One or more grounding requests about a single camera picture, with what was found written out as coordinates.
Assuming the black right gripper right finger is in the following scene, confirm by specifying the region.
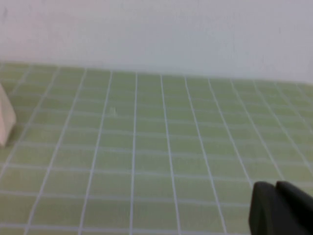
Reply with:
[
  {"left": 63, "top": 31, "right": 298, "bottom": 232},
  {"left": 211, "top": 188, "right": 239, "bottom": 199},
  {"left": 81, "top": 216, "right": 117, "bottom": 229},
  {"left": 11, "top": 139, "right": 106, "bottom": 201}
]
[{"left": 276, "top": 180, "right": 313, "bottom": 235}]

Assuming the green white-grid tablecloth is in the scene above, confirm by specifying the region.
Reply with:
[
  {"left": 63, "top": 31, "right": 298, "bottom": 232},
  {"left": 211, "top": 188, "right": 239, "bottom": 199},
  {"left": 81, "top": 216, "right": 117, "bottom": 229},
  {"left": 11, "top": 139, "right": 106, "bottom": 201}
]
[{"left": 0, "top": 62, "right": 313, "bottom": 235}]

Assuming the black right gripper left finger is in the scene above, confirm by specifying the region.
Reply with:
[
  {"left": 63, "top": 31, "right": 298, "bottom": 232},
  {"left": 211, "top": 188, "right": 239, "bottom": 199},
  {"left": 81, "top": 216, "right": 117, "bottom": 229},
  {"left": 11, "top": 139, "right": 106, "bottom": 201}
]
[{"left": 248, "top": 182, "right": 309, "bottom": 235}]

